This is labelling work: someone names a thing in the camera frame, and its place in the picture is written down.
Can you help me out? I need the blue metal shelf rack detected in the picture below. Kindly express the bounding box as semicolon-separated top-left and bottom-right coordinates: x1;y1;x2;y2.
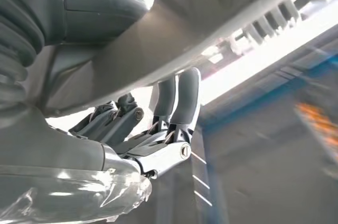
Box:
199;52;338;136

